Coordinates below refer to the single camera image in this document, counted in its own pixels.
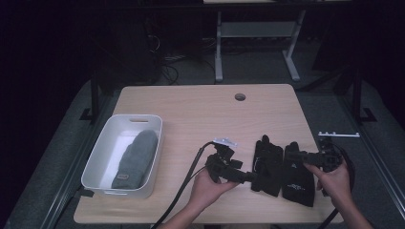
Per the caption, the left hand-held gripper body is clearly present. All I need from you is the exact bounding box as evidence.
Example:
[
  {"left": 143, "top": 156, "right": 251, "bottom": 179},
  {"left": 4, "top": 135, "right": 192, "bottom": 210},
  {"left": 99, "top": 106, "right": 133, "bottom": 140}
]
[{"left": 204, "top": 136, "right": 239, "bottom": 184}]

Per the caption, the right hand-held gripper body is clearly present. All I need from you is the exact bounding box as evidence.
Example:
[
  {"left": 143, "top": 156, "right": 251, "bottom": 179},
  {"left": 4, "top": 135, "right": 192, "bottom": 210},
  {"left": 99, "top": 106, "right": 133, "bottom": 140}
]
[{"left": 317, "top": 131, "right": 361, "bottom": 174}]

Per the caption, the black glove with white print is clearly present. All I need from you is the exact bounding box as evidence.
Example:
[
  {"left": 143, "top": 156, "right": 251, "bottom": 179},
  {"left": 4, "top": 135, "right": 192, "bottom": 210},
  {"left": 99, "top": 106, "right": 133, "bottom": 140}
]
[{"left": 281, "top": 140, "right": 316, "bottom": 208}]

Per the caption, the grey mitten with label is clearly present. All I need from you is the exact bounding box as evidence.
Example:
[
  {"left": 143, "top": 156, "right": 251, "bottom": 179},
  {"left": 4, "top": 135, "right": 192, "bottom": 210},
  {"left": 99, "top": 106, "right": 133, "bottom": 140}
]
[{"left": 111, "top": 129, "right": 160, "bottom": 191}]

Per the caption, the white plastic bin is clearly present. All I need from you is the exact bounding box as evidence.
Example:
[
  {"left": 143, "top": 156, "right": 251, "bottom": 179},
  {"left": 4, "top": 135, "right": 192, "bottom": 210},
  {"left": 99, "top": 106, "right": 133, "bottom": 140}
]
[{"left": 80, "top": 114, "right": 163, "bottom": 199}]

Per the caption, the person's right hand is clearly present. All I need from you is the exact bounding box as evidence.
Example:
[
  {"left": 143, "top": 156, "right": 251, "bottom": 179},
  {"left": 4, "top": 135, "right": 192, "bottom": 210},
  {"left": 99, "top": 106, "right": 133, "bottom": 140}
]
[{"left": 303, "top": 159, "right": 353, "bottom": 212}]

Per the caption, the person's left hand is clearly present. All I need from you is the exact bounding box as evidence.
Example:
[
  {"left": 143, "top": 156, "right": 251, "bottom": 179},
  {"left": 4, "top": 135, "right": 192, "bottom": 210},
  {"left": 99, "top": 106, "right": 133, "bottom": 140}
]
[{"left": 188, "top": 169, "right": 239, "bottom": 215}]

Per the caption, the left hand-held gripper cable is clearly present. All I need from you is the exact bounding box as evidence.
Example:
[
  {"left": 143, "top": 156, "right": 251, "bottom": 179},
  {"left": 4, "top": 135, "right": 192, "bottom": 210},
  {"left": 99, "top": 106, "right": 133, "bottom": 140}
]
[{"left": 152, "top": 140, "right": 217, "bottom": 229}]

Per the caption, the metal floor rail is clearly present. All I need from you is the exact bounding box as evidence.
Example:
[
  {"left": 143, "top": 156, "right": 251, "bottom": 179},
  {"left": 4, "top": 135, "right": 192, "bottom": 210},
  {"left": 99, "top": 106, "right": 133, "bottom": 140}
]
[
  {"left": 39, "top": 94, "right": 114, "bottom": 229},
  {"left": 336, "top": 94, "right": 405, "bottom": 221}
]

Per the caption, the black stand post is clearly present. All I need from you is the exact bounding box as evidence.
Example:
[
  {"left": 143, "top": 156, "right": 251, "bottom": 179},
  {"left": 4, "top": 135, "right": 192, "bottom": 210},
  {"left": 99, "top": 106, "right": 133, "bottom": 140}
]
[
  {"left": 78, "top": 71, "right": 100, "bottom": 122},
  {"left": 351, "top": 67, "right": 377, "bottom": 124}
]

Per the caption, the bundle of floor cables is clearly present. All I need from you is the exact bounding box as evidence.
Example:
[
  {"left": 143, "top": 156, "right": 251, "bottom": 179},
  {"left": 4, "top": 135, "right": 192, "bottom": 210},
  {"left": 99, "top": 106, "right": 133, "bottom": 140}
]
[{"left": 144, "top": 31, "right": 218, "bottom": 86}]

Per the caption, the white metal desk frame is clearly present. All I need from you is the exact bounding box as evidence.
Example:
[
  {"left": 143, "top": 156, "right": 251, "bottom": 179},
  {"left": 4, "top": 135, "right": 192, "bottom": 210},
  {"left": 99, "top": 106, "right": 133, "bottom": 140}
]
[{"left": 214, "top": 9, "right": 308, "bottom": 83}]

